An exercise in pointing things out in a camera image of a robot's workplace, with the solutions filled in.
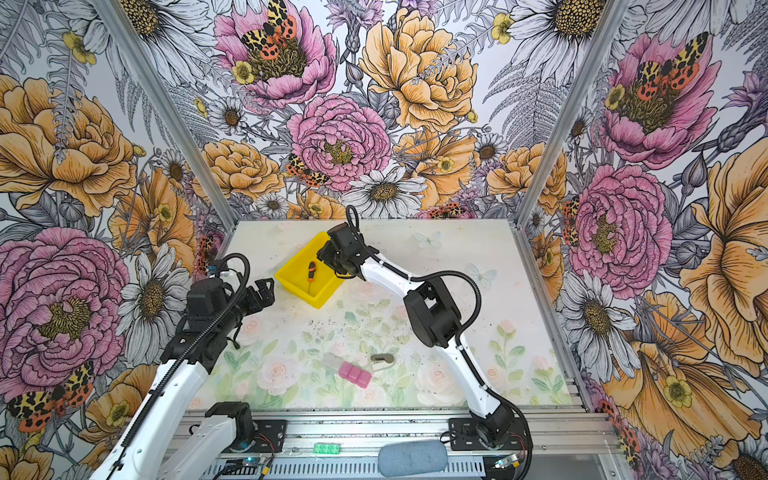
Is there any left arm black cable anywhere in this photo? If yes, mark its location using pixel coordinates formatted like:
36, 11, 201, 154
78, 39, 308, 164
104, 252, 252, 480

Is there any orange black screwdriver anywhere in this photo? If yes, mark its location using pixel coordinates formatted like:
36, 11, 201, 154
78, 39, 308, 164
307, 261, 317, 294

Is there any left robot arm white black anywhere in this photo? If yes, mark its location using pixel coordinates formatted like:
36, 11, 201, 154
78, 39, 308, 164
91, 277, 275, 479

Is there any grey oval pad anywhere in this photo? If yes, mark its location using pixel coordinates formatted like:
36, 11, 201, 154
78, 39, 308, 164
377, 440, 448, 478

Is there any small grey metal clip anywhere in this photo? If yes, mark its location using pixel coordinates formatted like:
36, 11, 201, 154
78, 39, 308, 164
370, 353, 395, 367

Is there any pink block with clear handle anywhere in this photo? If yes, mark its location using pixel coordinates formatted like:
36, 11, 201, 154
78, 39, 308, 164
322, 353, 372, 389

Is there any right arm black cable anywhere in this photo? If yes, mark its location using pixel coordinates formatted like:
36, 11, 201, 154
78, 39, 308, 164
345, 205, 534, 480

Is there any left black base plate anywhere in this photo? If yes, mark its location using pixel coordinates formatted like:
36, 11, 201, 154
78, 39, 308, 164
242, 419, 288, 454

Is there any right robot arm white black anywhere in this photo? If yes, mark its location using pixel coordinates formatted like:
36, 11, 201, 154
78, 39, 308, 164
317, 221, 524, 449

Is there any aluminium rail frame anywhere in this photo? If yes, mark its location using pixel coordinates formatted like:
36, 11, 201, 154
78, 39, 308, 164
107, 410, 625, 480

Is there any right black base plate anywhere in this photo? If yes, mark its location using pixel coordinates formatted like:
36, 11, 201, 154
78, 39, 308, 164
448, 417, 532, 452

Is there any yellow plastic bin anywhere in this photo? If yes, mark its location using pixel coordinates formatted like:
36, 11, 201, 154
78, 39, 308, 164
275, 232, 343, 309

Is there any green connector block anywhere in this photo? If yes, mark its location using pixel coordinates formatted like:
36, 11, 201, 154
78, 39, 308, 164
313, 443, 341, 455

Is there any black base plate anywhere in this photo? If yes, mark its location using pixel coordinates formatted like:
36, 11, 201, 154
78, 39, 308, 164
242, 419, 288, 454
448, 417, 532, 452

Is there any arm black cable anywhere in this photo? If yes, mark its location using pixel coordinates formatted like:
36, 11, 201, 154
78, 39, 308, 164
104, 252, 252, 480
345, 205, 534, 480

